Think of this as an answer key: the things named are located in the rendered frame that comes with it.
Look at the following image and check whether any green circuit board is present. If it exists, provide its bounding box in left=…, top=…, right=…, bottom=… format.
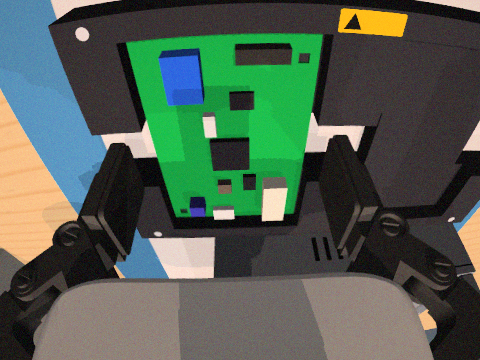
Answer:
left=126, top=33, right=323, bottom=221

